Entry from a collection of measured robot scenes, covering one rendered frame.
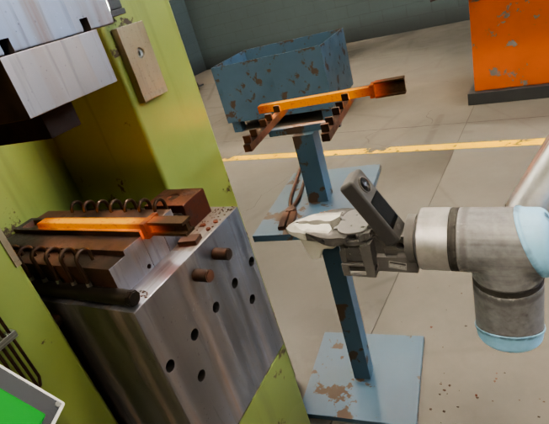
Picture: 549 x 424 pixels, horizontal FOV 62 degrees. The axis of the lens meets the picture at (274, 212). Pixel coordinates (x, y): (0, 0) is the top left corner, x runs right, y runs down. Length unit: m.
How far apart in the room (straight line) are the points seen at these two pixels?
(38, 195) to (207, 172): 0.45
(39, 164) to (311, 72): 3.49
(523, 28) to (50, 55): 3.71
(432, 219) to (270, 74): 4.14
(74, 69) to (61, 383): 0.60
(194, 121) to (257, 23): 8.36
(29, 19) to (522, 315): 0.84
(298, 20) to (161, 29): 7.98
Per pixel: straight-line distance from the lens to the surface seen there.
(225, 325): 1.09
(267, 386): 1.30
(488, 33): 4.21
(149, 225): 0.93
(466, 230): 0.65
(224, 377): 1.12
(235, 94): 4.97
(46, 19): 0.88
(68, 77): 0.88
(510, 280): 0.67
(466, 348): 1.91
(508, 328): 0.73
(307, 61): 4.56
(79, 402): 1.10
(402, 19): 8.55
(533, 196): 0.77
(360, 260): 0.72
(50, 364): 1.04
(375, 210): 0.67
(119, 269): 0.92
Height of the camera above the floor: 1.36
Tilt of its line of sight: 26 degrees down
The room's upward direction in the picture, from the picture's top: 17 degrees counter-clockwise
